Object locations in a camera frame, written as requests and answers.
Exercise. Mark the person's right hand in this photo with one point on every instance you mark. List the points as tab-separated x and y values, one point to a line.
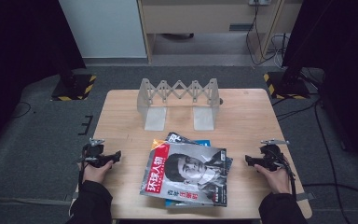
278	182

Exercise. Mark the grey floor strip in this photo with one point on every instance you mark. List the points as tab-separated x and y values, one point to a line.
21	201

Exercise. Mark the grey tape piece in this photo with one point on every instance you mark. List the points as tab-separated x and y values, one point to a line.
70	197
306	196

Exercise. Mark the blue book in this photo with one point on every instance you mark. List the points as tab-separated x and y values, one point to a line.
203	143

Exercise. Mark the black curtain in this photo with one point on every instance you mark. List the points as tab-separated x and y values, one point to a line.
18	46
348	46

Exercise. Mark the white power strip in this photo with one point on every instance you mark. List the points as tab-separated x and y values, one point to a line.
259	2

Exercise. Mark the portrait cover magazine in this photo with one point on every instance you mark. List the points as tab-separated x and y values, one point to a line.
192	174

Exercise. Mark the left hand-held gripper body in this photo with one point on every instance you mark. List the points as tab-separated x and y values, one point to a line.
93	152

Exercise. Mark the grey metal expandable book rack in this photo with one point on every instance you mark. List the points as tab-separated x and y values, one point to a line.
155	118

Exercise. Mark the black stand with striped base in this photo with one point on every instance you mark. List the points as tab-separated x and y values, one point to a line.
287	87
74	90

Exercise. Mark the person's left hand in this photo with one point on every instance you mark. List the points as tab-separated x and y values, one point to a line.
96	174

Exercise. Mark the white cabinet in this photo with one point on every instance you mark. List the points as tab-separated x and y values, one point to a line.
105	28

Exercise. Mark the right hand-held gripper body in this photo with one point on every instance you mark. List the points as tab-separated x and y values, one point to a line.
272	155

